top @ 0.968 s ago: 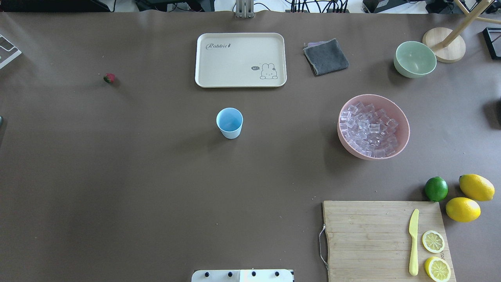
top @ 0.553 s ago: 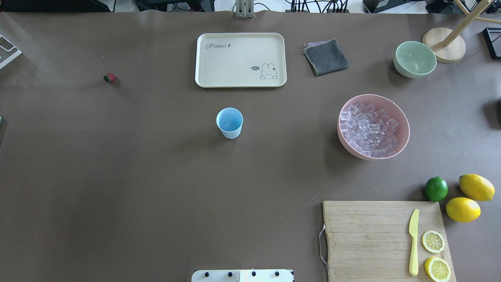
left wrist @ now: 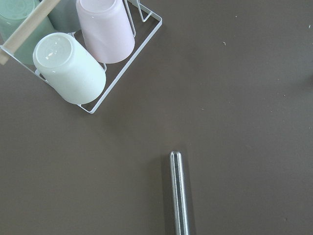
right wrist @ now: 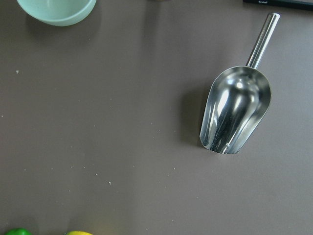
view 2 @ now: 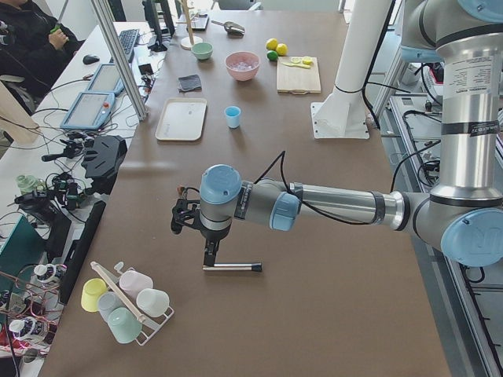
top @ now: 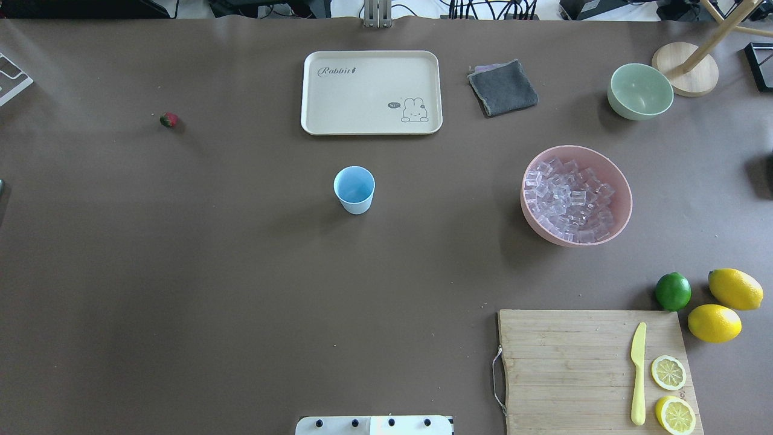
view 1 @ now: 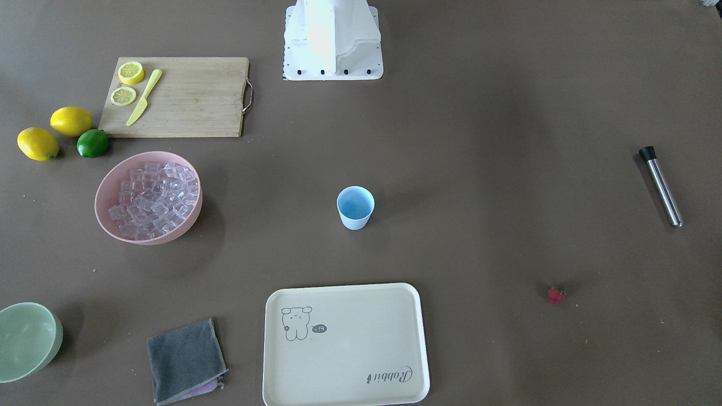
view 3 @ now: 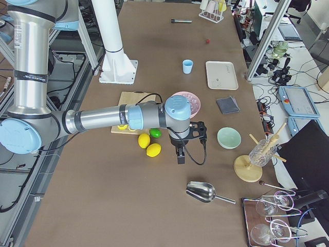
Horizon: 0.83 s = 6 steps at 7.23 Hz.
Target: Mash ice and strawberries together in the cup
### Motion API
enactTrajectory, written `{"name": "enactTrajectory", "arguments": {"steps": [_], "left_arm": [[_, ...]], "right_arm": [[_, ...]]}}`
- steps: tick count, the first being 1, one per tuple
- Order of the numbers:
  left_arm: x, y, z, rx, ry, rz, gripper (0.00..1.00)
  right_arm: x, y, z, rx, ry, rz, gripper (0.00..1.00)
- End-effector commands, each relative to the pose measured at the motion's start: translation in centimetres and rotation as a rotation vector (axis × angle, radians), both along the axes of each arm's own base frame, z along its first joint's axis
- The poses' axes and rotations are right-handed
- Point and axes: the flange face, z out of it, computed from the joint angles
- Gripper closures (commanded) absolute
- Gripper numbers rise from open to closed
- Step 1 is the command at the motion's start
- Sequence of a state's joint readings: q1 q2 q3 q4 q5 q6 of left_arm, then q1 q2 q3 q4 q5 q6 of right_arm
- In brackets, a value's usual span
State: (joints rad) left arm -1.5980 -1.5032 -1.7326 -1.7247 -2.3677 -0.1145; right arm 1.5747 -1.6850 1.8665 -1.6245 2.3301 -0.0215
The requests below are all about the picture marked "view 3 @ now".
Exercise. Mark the wooden cup tree stand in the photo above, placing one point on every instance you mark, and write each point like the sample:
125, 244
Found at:
243, 167

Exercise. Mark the pink bowl of ice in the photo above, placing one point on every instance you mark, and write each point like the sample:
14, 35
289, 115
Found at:
194, 101

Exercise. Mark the clear textured glass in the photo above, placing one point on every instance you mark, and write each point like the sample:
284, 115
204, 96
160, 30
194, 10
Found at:
262, 153

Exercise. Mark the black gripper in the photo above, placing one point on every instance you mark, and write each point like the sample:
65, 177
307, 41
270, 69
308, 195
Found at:
178, 142

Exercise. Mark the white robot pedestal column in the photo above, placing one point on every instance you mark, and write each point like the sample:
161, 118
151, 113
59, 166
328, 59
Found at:
117, 68

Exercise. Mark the cream rabbit serving tray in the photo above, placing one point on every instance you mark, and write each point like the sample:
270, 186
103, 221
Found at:
221, 75

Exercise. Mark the blue teach pendant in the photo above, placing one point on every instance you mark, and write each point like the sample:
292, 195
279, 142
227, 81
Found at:
295, 124
297, 102

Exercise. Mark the white plastic cup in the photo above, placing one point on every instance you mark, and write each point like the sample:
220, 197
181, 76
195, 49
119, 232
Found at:
203, 4

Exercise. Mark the metal ice scoop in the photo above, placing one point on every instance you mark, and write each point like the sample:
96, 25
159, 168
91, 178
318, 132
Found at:
205, 192

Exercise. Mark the green ceramic bowl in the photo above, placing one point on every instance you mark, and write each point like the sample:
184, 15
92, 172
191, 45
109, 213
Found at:
228, 138

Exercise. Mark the small blue plastic cup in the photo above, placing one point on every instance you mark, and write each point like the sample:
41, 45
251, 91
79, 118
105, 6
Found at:
187, 66

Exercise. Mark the green lime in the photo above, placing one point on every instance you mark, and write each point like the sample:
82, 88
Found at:
155, 132

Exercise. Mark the aluminium frame post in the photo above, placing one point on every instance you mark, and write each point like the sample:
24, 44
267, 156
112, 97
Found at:
266, 38

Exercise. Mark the grey folded cloth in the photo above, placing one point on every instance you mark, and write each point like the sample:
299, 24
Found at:
228, 105

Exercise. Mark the wine glass on rack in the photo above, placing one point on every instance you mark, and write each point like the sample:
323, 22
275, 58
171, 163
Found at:
275, 205

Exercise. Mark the white wire cup rack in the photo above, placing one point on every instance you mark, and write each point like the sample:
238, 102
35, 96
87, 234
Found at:
214, 17

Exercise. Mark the yellow plastic cup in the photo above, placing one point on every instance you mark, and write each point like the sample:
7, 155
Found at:
222, 5

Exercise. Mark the wooden cutting board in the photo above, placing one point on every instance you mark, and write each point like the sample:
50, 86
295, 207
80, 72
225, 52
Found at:
133, 98

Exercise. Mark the steel muddler black tip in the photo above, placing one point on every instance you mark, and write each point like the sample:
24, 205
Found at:
181, 21

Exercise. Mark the pink plastic cup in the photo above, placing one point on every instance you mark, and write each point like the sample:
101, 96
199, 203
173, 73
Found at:
211, 6

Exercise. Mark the yellow lemon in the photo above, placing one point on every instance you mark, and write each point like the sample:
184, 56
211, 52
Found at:
144, 140
153, 150

